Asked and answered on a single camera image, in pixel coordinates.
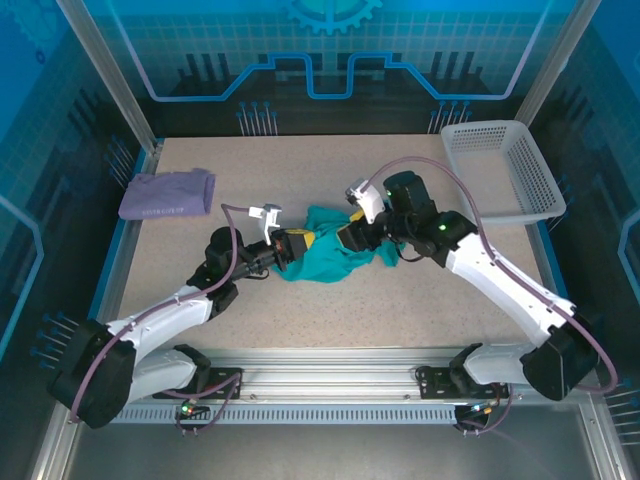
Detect teal t-shirt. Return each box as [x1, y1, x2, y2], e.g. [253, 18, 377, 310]
[272, 203, 401, 286]

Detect folded lavender t-shirt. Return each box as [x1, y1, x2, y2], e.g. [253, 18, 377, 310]
[118, 168, 217, 222]

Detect white perforated plastic basket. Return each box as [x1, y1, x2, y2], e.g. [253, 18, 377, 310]
[440, 120, 569, 230]

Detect black connector with green light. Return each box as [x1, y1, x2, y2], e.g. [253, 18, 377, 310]
[175, 402, 211, 422]

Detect black connector with orange light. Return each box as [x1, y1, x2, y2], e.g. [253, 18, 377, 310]
[457, 402, 496, 424]

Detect aluminium front rail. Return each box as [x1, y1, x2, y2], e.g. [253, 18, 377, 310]
[67, 347, 599, 404]

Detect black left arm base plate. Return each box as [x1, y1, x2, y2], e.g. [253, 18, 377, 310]
[152, 367, 245, 400]

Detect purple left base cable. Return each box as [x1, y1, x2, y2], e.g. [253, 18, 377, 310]
[164, 368, 246, 436]

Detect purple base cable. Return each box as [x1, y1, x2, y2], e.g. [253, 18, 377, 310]
[457, 382, 516, 439]
[164, 368, 246, 436]

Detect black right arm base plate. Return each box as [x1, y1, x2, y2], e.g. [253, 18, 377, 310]
[415, 366, 512, 400]

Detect slotted grey cable duct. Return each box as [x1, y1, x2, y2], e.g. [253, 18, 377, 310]
[112, 403, 459, 426]

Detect aluminium frame post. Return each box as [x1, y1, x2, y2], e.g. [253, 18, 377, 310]
[54, 0, 164, 154]
[513, 0, 605, 126]

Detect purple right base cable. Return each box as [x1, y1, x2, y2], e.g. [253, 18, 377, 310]
[457, 382, 516, 439]

